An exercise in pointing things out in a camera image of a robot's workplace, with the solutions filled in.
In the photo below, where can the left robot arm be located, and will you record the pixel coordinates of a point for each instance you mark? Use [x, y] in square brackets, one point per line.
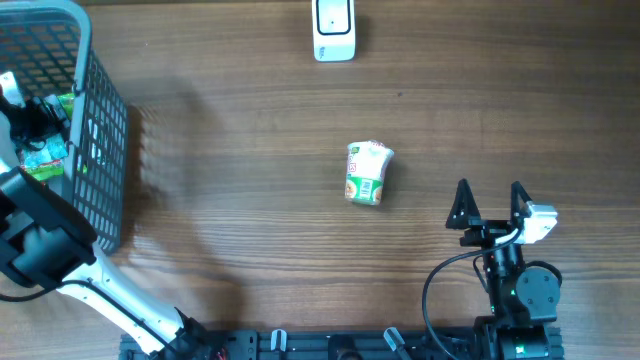
[48, 244]

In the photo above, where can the green snack bag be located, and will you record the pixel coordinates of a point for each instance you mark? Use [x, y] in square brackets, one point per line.
[43, 157]

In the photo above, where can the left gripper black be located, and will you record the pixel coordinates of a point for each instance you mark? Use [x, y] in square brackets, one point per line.
[42, 124]

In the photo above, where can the white barcode scanner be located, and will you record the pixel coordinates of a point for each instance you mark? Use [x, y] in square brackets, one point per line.
[334, 30]

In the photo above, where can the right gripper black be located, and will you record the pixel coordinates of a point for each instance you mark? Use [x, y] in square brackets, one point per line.
[485, 230]

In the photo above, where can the grey plastic mesh basket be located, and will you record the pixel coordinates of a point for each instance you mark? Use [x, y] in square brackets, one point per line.
[47, 45]

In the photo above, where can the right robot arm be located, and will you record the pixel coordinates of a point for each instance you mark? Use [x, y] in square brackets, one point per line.
[523, 295]

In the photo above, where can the instant noodle cup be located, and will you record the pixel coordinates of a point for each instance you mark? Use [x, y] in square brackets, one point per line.
[367, 162]

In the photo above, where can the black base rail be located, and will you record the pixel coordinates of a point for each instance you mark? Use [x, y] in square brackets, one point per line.
[250, 344]

